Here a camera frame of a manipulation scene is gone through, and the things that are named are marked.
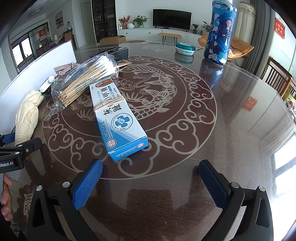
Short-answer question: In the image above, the black rectangular box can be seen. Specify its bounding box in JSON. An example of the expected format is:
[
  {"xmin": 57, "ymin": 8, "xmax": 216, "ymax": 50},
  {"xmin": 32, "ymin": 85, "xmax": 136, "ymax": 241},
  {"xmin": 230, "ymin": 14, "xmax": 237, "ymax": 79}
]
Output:
[{"xmin": 90, "ymin": 46, "xmax": 130, "ymax": 61}]

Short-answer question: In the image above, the blue white medicine box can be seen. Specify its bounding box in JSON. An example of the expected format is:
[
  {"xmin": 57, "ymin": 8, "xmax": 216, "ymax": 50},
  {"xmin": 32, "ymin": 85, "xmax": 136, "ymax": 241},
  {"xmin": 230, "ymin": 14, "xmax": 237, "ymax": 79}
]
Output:
[{"xmin": 89, "ymin": 77, "xmax": 148, "ymax": 162}]

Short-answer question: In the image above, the brown cardboard box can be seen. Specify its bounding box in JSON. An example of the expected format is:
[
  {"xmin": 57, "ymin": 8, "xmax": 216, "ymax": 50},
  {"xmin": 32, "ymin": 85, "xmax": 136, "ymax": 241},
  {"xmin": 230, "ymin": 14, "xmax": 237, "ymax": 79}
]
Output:
[{"xmin": 99, "ymin": 35, "xmax": 126, "ymax": 46}]

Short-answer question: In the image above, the cotton swabs plastic bag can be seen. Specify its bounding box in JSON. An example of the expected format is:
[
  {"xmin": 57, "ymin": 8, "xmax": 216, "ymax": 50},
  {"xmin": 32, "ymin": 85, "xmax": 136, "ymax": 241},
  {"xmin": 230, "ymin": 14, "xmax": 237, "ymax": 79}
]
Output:
[{"xmin": 51, "ymin": 52, "xmax": 118, "ymax": 109}]

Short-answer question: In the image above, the small white bottle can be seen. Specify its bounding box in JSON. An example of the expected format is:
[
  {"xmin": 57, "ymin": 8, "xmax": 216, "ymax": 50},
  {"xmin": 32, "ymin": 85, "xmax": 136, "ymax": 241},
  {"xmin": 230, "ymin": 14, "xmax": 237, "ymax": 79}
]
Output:
[{"xmin": 39, "ymin": 75, "xmax": 55, "ymax": 93}]

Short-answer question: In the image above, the red flower vase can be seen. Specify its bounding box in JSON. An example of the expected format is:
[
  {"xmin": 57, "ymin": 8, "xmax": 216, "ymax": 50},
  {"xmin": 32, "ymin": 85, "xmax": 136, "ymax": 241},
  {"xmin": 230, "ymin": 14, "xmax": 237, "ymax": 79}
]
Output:
[{"xmin": 118, "ymin": 15, "xmax": 131, "ymax": 29}]

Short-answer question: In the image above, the blue patterned cylinder canister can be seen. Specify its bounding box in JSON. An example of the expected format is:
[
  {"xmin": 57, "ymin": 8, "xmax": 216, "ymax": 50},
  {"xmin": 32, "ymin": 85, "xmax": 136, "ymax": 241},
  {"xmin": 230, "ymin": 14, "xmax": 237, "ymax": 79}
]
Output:
[{"xmin": 204, "ymin": 0, "xmax": 237, "ymax": 65}]

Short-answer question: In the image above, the green potted plant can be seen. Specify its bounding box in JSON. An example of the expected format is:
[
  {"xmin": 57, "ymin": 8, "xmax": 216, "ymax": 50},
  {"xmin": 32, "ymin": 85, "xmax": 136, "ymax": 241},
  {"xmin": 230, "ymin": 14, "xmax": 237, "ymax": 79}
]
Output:
[{"xmin": 132, "ymin": 15, "xmax": 149, "ymax": 28}]

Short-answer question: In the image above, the orange lounge chair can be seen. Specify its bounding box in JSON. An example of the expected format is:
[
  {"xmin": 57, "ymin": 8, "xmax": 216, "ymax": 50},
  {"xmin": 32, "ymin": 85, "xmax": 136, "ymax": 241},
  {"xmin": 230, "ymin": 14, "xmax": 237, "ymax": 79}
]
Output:
[{"xmin": 198, "ymin": 34, "xmax": 254, "ymax": 61}]

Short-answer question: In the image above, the standing air conditioner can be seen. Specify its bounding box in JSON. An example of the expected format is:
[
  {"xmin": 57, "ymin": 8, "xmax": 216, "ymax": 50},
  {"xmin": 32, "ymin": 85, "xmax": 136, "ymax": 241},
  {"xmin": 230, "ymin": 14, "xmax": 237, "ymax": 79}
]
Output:
[{"xmin": 235, "ymin": 1, "xmax": 256, "ymax": 44}]

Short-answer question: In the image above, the cream knitted glove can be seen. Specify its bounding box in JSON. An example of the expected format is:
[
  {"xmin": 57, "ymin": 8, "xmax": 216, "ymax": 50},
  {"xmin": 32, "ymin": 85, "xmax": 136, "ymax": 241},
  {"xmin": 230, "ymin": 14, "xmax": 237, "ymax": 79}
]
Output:
[{"xmin": 15, "ymin": 90, "xmax": 44, "ymax": 145}]

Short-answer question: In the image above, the black television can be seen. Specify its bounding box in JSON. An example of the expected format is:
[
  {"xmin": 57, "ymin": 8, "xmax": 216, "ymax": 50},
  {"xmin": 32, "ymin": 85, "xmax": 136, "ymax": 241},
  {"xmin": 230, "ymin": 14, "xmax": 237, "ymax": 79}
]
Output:
[{"xmin": 152, "ymin": 9, "xmax": 192, "ymax": 30}]

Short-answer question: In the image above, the person left hand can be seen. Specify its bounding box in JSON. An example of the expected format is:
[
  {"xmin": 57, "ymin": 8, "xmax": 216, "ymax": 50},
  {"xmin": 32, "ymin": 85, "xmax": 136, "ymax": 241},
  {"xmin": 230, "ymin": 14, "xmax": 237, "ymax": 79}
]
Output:
[{"xmin": 1, "ymin": 174, "xmax": 13, "ymax": 221}]

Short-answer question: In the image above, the grey curtain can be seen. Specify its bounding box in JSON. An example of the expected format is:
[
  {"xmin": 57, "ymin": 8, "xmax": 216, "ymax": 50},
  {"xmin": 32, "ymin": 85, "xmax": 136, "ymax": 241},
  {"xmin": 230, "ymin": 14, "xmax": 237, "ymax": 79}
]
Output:
[{"xmin": 243, "ymin": 1, "xmax": 275, "ymax": 77}]

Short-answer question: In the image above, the white tv cabinet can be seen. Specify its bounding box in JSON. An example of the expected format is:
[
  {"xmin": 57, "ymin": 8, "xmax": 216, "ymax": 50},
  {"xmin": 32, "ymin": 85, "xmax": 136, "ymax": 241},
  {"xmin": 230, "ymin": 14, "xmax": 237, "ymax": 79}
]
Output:
[{"xmin": 117, "ymin": 28, "xmax": 201, "ymax": 46}]

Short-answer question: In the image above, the teal white round device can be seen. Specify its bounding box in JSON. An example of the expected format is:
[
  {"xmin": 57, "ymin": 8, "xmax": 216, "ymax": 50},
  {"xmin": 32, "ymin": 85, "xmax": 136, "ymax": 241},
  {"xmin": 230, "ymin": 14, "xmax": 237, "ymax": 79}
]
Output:
[{"xmin": 175, "ymin": 42, "xmax": 196, "ymax": 56}]

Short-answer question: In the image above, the patterned fabric pouch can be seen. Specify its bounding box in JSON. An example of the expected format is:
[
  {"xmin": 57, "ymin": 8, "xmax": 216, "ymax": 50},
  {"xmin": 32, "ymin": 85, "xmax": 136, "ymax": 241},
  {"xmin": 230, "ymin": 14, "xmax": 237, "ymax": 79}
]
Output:
[{"xmin": 54, "ymin": 63, "xmax": 78, "ymax": 76}]

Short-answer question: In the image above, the wooden bench stool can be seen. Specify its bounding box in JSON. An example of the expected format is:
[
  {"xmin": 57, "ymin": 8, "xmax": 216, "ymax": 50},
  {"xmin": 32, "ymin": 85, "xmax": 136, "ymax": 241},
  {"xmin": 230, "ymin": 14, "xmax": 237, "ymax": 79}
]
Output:
[{"xmin": 158, "ymin": 33, "xmax": 182, "ymax": 45}]

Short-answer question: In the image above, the white cardboard storage box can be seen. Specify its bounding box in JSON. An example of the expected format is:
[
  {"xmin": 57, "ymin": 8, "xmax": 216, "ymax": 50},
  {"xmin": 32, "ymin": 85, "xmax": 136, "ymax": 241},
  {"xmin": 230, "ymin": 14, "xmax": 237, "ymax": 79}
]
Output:
[{"xmin": 0, "ymin": 41, "xmax": 77, "ymax": 134}]

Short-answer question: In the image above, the wooden dining chair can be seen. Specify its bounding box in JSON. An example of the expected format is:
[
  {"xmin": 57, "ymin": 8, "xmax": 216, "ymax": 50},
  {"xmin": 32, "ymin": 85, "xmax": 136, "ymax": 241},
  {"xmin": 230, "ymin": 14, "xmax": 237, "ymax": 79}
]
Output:
[{"xmin": 261, "ymin": 57, "xmax": 295, "ymax": 99}]

